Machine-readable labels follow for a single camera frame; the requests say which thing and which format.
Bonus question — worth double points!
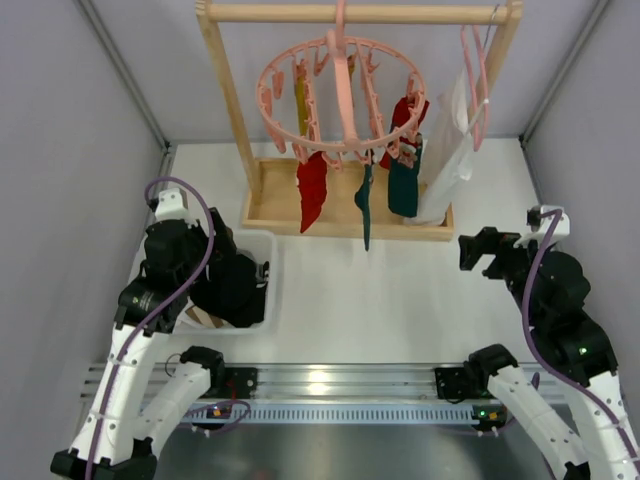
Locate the green christmas patterned sock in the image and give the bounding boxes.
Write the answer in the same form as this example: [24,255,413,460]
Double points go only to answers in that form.
[388,133,423,218]

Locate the thin dark green sock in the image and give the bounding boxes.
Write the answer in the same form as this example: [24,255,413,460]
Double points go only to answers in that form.
[354,150,374,251]

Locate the mustard yellow sock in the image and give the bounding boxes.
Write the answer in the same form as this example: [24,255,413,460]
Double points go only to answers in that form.
[294,76,308,136]

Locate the red santa sock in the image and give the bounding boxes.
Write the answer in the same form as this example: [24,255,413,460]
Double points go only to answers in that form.
[380,96,430,170]

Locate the pink round clip hanger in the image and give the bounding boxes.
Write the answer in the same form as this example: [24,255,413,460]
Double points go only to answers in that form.
[256,1,427,170]

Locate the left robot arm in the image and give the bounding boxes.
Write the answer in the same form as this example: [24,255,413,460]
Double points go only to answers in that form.
[50,214,226,479]

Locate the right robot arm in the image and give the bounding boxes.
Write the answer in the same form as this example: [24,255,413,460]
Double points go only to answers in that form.
[458,227,639,479]

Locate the white plastic basket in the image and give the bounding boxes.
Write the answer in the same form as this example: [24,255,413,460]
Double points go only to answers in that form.
[175,229,280,338]

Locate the black clothes in basket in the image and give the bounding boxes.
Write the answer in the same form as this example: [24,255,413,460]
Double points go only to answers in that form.
[190,253,270,328]

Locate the white hanging cloth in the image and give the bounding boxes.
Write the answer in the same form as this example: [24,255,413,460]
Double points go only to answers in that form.
[413,70,473,225]

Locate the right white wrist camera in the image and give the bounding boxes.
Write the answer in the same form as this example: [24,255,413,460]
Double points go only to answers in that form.
[514,205,571,248]

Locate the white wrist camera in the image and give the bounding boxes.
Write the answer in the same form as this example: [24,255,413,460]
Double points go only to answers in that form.
[514,205,571,248]
[150,187,192,224]

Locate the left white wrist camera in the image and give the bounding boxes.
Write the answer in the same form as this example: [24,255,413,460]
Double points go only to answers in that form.
[150,187,192,224]

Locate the pink wire clothes hanger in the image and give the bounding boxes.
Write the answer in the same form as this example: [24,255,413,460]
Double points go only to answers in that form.
[460,5,499,152]

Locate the aluminium mounting rail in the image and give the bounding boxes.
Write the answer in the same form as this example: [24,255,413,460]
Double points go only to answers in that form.
[79,363,571,427]

